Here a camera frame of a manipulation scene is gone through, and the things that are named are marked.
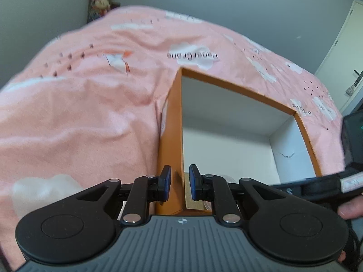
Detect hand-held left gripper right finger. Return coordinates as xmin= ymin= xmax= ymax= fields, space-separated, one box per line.
xmin=189 ymin=164 xmax=287 ymax=225

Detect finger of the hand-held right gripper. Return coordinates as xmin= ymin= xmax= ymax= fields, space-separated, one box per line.
xmin=269 ymin=180 xmax=303 ymax=197

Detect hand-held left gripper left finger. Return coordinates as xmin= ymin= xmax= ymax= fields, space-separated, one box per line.
xmin=76 ymin=164 xmax=172 ymax=225

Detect orange cardboard box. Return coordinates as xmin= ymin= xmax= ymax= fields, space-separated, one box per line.
xmin=155 ymin=67 xmax=324 ymax=216

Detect person's right hand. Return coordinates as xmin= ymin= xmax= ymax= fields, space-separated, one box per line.
xmin=337 ymin=197 xmax=363 ymax=220

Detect white door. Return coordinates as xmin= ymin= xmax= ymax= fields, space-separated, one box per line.
xmin=314 ymin=0 xmax=363 ymax=114

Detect pink printed blanket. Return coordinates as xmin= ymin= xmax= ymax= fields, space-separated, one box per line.
xmin=0 ymin=5 xmax=345 ymax=272

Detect plush toys in corner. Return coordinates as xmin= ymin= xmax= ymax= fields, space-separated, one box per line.
xmin=91 ymin=0 xmax=112 ymax=17

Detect black cable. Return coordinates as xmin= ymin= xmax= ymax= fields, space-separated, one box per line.
xmin=344 ymin=226 xmax=363 ymax=272

